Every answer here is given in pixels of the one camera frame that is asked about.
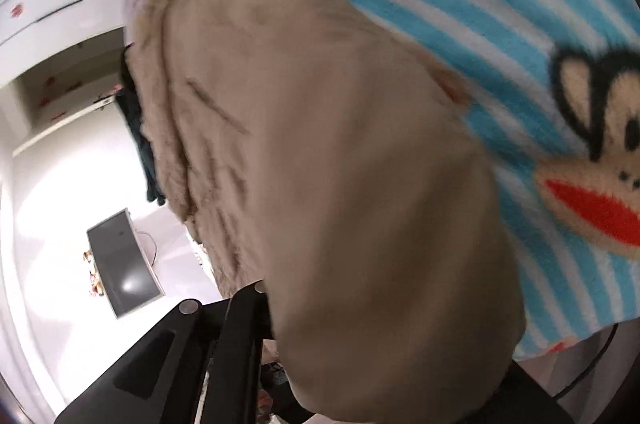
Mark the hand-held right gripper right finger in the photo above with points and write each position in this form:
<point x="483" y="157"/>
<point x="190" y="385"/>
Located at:
<point x="530" y="404"/>

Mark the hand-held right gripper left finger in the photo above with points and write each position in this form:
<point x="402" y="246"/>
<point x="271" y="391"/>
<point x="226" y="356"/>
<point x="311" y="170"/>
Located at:
<point x="240" y="329"/>

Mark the tan puffer jacket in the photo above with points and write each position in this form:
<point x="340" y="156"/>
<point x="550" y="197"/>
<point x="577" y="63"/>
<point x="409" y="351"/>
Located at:
<point x="325" y="204"/>

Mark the small colourful figurines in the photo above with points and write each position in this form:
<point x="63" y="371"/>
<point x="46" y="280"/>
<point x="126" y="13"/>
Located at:
<point x="92" y="274"/>

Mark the dark blue jeans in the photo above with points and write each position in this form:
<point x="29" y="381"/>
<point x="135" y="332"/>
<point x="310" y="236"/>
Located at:
<point x="149" y="169"/>

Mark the blue striped monkey print blanket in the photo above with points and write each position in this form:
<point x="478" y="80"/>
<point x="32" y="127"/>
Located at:
<point x="450" y="4"/>

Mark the wall television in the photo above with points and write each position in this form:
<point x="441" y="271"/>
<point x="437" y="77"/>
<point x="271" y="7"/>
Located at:
<point x="122" y="261"/>

